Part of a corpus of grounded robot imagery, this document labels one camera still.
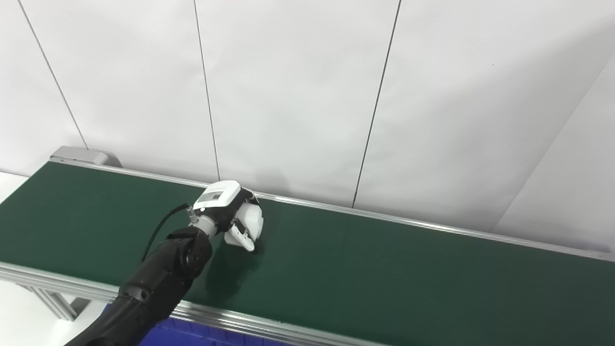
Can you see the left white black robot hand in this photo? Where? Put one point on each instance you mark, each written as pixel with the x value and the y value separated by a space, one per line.
pixel 218 197

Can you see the white faceted plastic part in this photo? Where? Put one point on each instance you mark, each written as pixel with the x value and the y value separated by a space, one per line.
pixel 251 222

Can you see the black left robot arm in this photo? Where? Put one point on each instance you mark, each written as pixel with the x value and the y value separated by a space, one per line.
pixel 158 278

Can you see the blue plastic bin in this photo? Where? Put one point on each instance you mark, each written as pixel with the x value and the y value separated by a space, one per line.
pixel 202 336

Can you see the grey conveyor end housing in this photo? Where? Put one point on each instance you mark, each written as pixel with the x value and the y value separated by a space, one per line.
pixel 81 156

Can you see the green conveyor belt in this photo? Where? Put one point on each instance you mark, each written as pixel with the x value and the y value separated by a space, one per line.
pixel 384 269

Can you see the aluminium conveyor support leg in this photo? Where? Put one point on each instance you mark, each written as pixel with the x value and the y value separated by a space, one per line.
pixel 57 302

